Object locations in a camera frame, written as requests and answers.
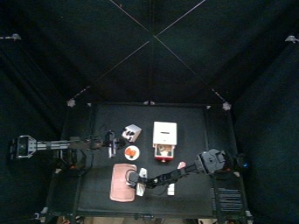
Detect red white open drawer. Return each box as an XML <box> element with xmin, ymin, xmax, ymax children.
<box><xmin>153</xmin><ymin>143</ymin><xmax>175</xmax><ymax>163</ymax></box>

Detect brown toy in drawer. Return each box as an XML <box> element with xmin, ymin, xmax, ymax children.
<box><xmin>156</xmin><ymin>144</ymin><xmax>173</xmax><ymax>156</ymax></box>

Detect white drawer cabinet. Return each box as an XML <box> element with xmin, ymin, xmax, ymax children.
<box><xmin>152</xmin><ymin>121</ymin><xmax>179</xmax><ymax>147</ymax></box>

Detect pink cutting board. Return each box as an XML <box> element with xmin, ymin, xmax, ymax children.
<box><xmin>108</xmin><ymin>163</ymin><xmax>139</xmax><ymax>203</ymax></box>

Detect small white plate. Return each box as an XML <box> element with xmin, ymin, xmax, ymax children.
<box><xmin>124</xmin><ymin>144</ymin><xmax>141</xmax><ymax>162</ymax></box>

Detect small grey toy toaster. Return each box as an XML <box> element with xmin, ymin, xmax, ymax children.
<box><xmin>120</xmin><ymin>123</ymin><xmax>144</xmax><ymax>139</ymax></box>

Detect small white toy block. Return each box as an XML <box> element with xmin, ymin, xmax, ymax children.
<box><xmin>165</xmin><ymin>183</ymin><xmax>176</xmax><ymax>197</ymax></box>

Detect black sheet with white print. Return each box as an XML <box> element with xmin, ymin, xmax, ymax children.
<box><xmin>215</xmin><ymin>186</ymin><xmax>245</xmax><ymax>214</ymax></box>

